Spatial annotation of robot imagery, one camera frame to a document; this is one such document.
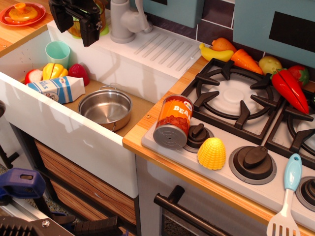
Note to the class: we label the red toy strawberry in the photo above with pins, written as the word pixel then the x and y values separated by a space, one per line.
pixel 300 73

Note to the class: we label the orange toy carrot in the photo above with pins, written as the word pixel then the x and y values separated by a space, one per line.
pixel 222 44
pixel 242 59

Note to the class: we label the black left stove knob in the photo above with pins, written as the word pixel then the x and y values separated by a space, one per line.
pixel 197 135

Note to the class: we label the red toy apple half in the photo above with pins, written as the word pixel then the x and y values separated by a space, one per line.
pixel 78 71

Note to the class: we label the black right stove knob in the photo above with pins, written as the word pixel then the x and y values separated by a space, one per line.
pixel 306 193

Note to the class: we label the black stove grate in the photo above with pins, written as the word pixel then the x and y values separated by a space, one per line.
pixel 238 101
pixel 294 132

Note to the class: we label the orange toy pot lid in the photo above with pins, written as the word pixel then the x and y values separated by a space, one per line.
pixel 22 12

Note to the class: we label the grey toy faucet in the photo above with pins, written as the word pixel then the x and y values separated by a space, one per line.
pixel 125 22

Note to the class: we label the orange toy carrot back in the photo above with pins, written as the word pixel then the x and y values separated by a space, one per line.
pixel 222 44

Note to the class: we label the orange toy beans can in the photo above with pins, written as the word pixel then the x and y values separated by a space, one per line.
pixel 173 123

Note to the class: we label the mint green plastic cup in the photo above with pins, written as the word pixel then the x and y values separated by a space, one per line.
pixel 58 52

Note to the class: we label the black right stove grate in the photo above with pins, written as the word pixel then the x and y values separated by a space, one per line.
pixel 294 132

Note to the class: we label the yellow toy corn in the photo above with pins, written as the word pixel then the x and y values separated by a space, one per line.
pixel 212 154

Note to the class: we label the toy milk carton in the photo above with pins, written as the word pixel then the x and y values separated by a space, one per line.
pixel 62 90

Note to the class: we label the black left stove grate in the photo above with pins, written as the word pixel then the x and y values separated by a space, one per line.
pixel 238 101

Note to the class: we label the black stove knob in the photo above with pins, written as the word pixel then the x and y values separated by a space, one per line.
pixel 197 135
pixel 306 193
pixel 253 165

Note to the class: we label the blue white toy spatula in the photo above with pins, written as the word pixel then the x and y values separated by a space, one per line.
pixel 283 224

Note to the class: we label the yellow toy banana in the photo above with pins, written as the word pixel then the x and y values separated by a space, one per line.
pixel 210 54

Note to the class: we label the red orange toy plate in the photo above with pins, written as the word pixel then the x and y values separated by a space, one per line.
pixel 6 20

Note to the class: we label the yellow toy bell pepper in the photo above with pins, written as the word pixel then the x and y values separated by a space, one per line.
pixel 53 70

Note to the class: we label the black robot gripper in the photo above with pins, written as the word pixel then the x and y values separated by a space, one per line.
pixel 86 11

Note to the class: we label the stainless steel pot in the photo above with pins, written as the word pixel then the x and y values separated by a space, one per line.
pixel 107 107

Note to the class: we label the yellow toy potato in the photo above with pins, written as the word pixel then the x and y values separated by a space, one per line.
pixel 269 64

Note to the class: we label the black middle stove knob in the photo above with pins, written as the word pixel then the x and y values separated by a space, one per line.
pixel 253 165

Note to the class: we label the black oven door handle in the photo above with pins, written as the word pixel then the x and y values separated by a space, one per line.
pixel 171 205

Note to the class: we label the blue clamp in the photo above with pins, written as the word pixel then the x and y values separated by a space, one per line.
pixel 21 184

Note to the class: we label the red toy chili pepper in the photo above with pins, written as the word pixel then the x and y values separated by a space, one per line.
pixel 287 86

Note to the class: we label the orange toy carrot front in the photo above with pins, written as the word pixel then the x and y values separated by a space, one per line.
pixel 242 59

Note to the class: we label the orange transparent measuring cup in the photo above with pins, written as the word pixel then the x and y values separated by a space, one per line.
pixel 75 29

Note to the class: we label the white toy sink basin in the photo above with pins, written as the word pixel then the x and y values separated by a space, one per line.
pixel 144 69

